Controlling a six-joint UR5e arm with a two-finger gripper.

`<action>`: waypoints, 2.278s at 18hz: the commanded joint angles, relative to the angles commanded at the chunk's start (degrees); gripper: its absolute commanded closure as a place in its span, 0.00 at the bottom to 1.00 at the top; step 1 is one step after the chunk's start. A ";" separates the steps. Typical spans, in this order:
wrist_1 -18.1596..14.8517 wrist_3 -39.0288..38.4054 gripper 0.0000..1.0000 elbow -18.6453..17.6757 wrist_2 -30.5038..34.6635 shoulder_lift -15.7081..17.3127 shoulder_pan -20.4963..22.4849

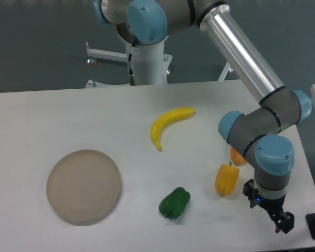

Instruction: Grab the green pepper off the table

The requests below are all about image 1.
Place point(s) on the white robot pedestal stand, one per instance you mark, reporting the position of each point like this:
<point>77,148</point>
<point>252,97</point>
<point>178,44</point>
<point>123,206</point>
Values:
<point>149,65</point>

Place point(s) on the green bell pepper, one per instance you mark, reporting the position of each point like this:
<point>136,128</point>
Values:
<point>174,204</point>

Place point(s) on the orange bell pepper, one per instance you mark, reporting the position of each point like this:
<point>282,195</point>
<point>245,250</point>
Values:
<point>236,158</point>

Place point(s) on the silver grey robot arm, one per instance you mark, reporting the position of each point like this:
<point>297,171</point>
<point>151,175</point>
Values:
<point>256,136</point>

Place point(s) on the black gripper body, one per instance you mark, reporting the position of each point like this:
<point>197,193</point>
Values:
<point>270,200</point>

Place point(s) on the yellow banana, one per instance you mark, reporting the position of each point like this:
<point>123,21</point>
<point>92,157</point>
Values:
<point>165,120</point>

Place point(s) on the beige round plate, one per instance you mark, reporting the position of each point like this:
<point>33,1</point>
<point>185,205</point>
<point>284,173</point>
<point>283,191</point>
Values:
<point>83,187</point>

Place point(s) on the yellow bell pepper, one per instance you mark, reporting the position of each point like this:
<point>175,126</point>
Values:
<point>226,179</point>

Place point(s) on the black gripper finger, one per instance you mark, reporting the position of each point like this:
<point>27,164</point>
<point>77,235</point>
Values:
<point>284,221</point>

